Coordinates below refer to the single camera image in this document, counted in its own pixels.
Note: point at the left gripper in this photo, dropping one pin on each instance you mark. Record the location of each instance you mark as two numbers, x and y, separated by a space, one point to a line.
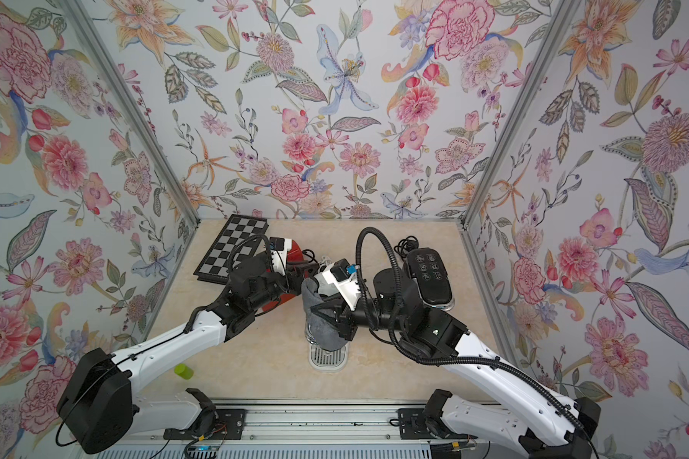
295 281

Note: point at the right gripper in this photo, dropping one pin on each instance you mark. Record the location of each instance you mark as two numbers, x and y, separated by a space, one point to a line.
349 319

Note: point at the grey cleaning cloth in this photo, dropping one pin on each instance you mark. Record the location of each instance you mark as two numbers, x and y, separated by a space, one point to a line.
318 327

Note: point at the red coffee machine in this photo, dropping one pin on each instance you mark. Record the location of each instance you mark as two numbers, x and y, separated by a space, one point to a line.
301 264

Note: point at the white coffee machine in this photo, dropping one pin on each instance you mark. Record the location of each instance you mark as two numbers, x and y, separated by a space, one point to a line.
324 361

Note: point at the black coffee machine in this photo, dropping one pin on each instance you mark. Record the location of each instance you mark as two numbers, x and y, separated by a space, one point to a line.
427 269

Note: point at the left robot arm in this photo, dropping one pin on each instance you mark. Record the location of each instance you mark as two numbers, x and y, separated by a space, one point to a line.
102 403

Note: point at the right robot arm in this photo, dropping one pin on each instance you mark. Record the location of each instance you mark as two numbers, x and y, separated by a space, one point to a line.
528 418

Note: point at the black white chessboard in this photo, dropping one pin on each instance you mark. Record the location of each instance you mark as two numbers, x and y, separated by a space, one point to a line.
214 266

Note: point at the green cylinder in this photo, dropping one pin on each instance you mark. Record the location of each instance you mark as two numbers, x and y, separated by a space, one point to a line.
183 371

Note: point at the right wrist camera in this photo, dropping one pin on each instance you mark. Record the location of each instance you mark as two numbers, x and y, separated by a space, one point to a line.
343 276

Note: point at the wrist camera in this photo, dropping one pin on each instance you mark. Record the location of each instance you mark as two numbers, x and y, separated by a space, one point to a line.
343 276
279 248

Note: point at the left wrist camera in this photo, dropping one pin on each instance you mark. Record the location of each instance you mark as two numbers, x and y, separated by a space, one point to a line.
279 248

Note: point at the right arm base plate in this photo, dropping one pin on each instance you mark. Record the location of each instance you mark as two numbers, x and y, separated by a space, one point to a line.
414 425

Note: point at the aluminium rail frame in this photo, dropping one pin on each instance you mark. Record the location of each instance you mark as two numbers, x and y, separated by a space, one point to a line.
275 429

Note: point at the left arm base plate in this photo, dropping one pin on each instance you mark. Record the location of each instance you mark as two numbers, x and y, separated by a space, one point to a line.
225 424

